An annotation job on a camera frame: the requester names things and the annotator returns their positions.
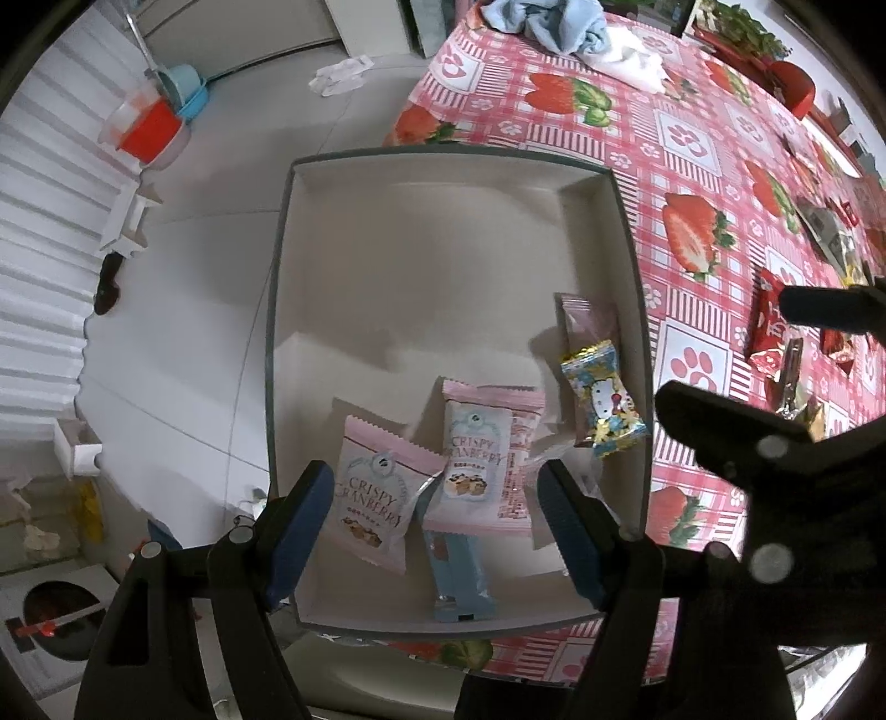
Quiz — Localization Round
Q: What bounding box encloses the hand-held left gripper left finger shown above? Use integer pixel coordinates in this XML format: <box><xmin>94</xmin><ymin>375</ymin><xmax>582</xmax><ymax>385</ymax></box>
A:
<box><xmin>75</xmin><ymin>460</ymin><xmax>335</xmax><ymax>720</ymax></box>

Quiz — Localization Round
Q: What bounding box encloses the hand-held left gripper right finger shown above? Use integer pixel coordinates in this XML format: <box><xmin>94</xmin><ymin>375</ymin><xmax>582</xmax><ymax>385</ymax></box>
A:
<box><xmin>537</xmin><ymin>459</ymin><xmax>797</xmax><ymax>720</ymax></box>

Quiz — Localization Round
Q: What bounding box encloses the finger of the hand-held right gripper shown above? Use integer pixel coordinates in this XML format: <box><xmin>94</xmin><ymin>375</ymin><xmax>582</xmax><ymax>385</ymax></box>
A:
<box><xmin>781</xmin><ymin>277</ymin><xmax>886</xmax><ymax>335</ymax></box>
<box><xmin>655</xmin><ymin>382</ymin><xmax>832</xmax><ymax>603</ymax></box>

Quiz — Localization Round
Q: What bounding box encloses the red snack packet yellow label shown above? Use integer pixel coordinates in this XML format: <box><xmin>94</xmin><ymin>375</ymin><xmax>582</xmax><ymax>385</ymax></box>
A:
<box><xmin>749</xmin><ymin>265</ymin><xmax>805</xmax><ymax>379</ymax></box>

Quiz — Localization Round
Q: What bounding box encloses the pink cake snack packet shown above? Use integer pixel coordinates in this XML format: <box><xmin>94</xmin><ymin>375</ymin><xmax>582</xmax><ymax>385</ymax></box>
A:
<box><xmin>324</xmin><ymin>397</ymin><xmax>449</xmax><ymax>577</ymax></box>
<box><xmin>421</xmin><ymin>377</ymin><xmax>548</xmax><ymax>539</ymax></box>

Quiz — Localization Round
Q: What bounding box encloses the light blue snack packet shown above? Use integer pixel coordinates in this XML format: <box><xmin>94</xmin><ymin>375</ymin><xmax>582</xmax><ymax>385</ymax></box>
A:
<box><xmin>424</xmin><ymin>528</ymin><xmax>501</xmax><ymax>625</ymax></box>

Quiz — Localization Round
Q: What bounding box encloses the cartoon cat candy packet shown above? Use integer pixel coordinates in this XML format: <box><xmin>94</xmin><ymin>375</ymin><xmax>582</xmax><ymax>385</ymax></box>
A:
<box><xmin>559</xmin><ymin>339</ymin><xmax>652</xmax><ymax>461</ymax></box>

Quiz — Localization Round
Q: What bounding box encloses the brown pink snack packet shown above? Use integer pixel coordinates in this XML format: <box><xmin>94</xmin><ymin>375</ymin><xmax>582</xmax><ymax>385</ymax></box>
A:
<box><xmin>554</xmin><ymin>291</ymin><xmax>622</xmax><ymax>450</ymax></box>

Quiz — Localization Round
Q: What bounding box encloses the grey white cardboard box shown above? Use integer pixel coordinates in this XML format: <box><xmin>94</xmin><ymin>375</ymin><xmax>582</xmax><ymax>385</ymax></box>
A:
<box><xmin>265</xmin><ymin>147</ymin><xmax>653</xmax><ymax>639</ymax></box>

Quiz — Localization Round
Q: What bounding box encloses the small red snack packet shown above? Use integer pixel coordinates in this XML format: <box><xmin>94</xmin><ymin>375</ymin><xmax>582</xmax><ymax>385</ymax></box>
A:
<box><xmin>820</xmin><ymin>327</ymin><xmax>861</xmax><ymax>366</ymax></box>

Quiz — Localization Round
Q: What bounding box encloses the gold wrapped candy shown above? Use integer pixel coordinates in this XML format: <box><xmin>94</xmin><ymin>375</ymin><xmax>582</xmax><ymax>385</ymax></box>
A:
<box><xmin>775</xmin><ymin>397</ymin><xmax>830</xmax><ymax>443</ymax></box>

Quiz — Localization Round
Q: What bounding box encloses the small grey snack packet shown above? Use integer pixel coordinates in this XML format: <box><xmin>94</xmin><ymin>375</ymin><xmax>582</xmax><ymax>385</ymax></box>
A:
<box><xmin>795</xmin><ymin>199</ymin><xmax>858</xmax><ymax>268</ymax></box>

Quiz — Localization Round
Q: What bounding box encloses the dark snack packet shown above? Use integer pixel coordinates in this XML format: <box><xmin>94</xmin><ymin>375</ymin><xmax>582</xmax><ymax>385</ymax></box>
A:
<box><xmin>763</xmin><ymin>338</ymin><xmax>808</xmax><ymax>418</ymax></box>

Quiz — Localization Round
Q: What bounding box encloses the strawberry print pink tablecloth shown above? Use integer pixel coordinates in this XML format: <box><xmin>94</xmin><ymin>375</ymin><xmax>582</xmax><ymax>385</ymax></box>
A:
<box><xmin>384</xmin><ymin>7</ymin><xmax>886</xmax><ymax>688</ymax></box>

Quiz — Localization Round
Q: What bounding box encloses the red container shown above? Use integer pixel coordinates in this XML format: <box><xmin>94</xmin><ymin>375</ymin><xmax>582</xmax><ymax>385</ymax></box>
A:
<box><xmin>767</xmin><ymin>59</ymin><xmax>819</xmax><ymax>120</ymax></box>

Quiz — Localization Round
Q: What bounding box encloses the small white box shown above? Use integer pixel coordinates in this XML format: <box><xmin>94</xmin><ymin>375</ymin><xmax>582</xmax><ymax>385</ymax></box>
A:
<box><xmin>54</xmin><ymin>417</ymin><xmax>106</xmax><ymax>480</ymax></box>

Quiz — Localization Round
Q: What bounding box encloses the white carton black round print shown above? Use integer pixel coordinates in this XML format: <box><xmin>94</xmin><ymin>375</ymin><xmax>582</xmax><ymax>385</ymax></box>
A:
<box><xmin>0</xmin><ymin>563</ymin><xmax>120</xmax><ymax>702</ymax></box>

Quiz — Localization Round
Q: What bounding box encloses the green potted plant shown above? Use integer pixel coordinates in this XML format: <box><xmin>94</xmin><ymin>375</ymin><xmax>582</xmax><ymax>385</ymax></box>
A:
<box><xmin>692</xmin><ymin>0</ymin><xmax>791</xmax><ymax>61</ymax></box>

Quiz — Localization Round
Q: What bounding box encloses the white cloth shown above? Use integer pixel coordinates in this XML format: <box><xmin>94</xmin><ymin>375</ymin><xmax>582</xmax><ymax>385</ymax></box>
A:
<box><xmin>601</xmin><ymin>33</ymin><xmax>667</xmax><ymax>96</ymax></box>

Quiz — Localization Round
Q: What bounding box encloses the black shoe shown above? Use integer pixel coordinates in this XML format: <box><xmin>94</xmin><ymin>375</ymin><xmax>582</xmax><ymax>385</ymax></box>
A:
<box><xmin>92</xmin><ymin>251</ymin><xmax>127</xmax><ymax>314</ymax></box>

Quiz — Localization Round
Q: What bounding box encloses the white stool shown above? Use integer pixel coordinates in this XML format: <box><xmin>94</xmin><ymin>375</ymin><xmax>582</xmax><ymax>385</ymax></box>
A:
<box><xmin>99</xmin><ymin>186</ymin><xmax>165</xmax><ymax>255</ymax></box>

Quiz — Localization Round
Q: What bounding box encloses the blue towel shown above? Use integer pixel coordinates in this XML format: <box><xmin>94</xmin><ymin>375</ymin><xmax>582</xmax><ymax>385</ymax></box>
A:
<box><xmin>480</xmin><ymin>0</ymin><xmax>611</xmax><ymax>61</ymax></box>

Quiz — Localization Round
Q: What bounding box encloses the blue plastic basin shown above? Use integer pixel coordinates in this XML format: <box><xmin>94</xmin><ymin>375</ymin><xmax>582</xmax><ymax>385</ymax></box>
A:
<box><xmin>158</xmin><ymin>64</ymin><xmax>210</xmax><ymax>124</ymax></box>

